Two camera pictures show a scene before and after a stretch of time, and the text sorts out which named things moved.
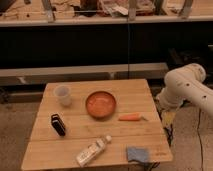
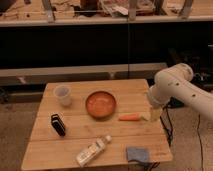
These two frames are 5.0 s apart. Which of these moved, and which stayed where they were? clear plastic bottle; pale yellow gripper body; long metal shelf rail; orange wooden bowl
Moved: pale yellow gripper body
Stayed: long metal shelf rail; orange wooden bowl; clear plastic bottle
